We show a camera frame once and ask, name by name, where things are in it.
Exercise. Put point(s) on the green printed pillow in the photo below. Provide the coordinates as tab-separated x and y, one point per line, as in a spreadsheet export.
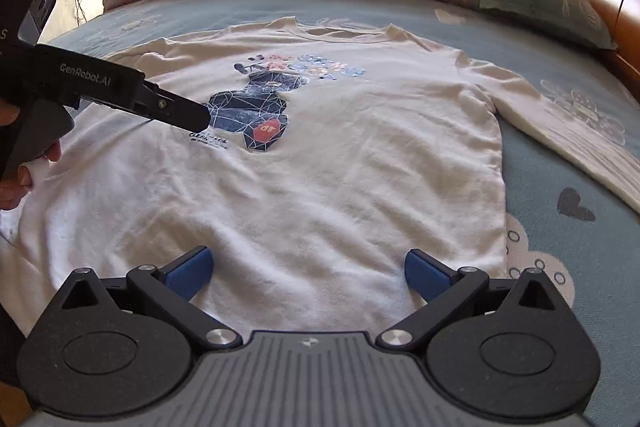
540	2

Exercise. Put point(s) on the blue printed bed sheet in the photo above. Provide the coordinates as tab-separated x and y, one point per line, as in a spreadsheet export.
550	187

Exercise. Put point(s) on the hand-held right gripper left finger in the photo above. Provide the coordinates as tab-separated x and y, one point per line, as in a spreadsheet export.
187	272

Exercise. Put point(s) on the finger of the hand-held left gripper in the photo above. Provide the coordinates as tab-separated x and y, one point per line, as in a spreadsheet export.
185	114

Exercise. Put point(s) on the white printed sweatshirt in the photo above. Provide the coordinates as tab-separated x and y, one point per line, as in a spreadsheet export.
325	197

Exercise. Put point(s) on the person's left hand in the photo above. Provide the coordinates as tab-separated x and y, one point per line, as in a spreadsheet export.
15	189

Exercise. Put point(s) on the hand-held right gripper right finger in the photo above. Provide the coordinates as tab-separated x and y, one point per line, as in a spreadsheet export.
425	276

